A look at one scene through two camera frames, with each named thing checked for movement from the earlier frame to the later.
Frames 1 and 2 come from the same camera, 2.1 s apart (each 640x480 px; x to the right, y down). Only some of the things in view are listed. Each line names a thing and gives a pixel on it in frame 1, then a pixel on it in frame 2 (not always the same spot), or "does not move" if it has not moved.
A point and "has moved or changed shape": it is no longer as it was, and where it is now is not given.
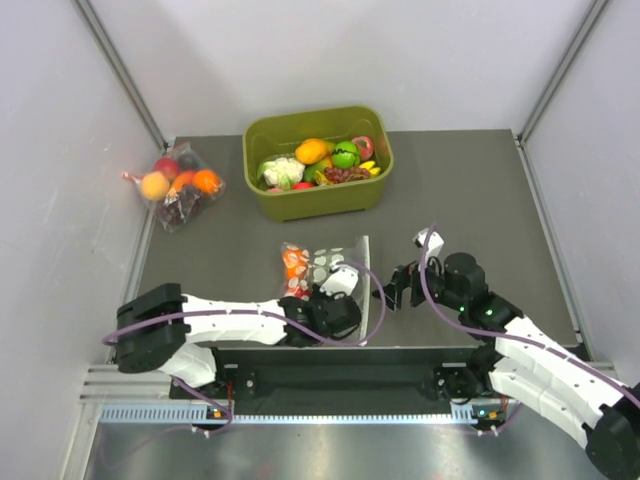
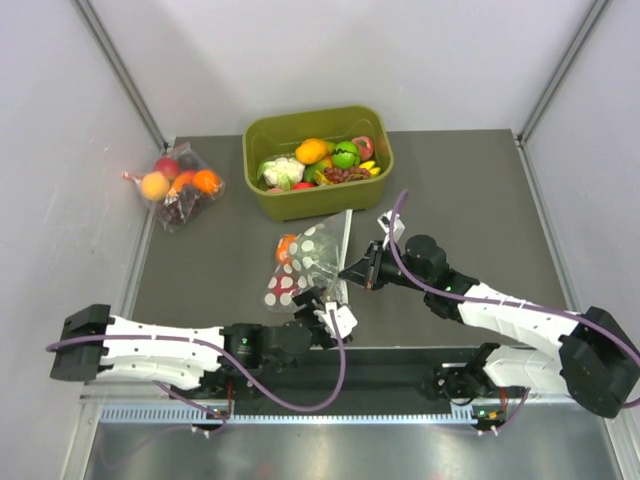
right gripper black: [404, 277] -> [368, 271]
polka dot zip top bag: [305, 266] has moved or changed shape
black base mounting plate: [342, 380] does not move
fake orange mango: [311, 151] does not move
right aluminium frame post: [585, 32] does not move
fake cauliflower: [281, 172] does not move
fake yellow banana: [369, 165] does not move
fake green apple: [346, 155] does not move
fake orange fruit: [295, 263] -> [283, 254]
